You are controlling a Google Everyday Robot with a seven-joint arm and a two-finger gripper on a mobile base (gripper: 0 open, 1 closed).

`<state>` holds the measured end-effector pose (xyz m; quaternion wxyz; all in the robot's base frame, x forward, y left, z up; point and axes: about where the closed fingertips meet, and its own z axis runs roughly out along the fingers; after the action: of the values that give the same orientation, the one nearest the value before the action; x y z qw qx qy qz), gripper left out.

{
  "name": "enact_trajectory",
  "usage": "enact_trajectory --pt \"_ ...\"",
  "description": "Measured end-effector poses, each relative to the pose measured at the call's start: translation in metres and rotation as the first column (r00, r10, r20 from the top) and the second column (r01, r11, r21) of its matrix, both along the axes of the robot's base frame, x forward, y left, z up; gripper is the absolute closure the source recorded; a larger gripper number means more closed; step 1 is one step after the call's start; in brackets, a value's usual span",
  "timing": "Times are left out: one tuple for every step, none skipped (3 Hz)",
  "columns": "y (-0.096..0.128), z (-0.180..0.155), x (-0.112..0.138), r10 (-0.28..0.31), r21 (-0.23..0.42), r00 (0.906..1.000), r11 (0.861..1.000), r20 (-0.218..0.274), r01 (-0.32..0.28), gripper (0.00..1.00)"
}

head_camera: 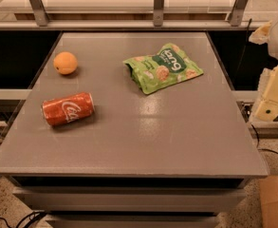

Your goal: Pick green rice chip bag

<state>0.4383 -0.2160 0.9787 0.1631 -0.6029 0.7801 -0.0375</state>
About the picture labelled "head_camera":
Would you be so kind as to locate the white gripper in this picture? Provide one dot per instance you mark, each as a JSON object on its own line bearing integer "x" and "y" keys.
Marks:
{"x": 266, "y": 107}

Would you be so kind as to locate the green rice chip bag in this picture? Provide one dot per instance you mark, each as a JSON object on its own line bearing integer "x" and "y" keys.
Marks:
{"x": 170, "y": 66}

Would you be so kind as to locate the cardboard box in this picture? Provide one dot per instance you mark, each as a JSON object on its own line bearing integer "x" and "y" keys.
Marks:
{"x": 269, "y": 201}

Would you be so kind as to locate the orange fruit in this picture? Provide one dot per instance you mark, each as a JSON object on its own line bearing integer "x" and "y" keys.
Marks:
{"x": 65, "y": 63}

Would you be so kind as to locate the red cola can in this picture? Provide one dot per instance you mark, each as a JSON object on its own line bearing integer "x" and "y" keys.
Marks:
{"x": 68, "y": 109}

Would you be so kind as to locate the grey table drawer unit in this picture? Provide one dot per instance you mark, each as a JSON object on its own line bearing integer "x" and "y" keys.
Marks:
{"x": 129, "y": 202}

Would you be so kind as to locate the metal frame post right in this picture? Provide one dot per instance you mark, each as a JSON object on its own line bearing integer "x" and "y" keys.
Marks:
{"x": 236, "y": 15}

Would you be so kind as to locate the metal frame post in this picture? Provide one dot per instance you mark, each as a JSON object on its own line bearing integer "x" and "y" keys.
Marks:
{"x": 39, "y": 12}
{"x": 158, "y": 13}
{"x": 236, "y": 15}

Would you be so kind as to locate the metal frame post middle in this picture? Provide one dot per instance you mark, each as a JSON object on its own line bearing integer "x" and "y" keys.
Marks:
{"x": 158, "y": 13}

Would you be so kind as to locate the metal frame post left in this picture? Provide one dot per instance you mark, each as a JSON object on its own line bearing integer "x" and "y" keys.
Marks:
{"x": 39, "y": 12}

